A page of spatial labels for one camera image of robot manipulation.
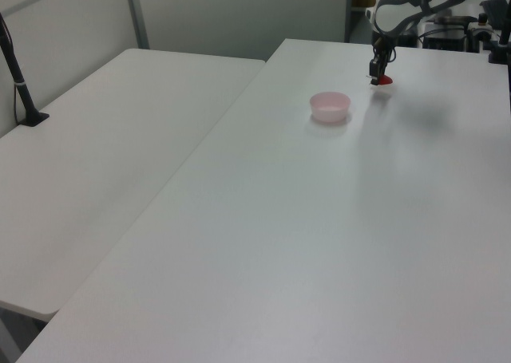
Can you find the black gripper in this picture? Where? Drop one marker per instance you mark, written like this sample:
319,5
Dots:
383,48

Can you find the red strawberry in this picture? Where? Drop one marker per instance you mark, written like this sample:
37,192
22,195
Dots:
386,80

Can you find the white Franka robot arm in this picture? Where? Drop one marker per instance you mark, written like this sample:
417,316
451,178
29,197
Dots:
419,4

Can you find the pink plastic bowl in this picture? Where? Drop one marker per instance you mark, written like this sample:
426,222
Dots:
329,107

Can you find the black equipment box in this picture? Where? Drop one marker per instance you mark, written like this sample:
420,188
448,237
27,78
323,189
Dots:
445,40

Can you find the red emergency stop button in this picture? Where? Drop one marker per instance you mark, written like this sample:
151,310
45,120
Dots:
482,18

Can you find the white side table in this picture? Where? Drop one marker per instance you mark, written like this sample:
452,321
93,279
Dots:
100,159

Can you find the grey partition edge post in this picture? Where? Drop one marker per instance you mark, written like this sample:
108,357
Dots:
349,10

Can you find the short black camera pole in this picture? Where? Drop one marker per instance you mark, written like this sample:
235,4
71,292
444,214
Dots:
501,44

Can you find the black camera pole with base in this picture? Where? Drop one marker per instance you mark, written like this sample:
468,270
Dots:
18,80

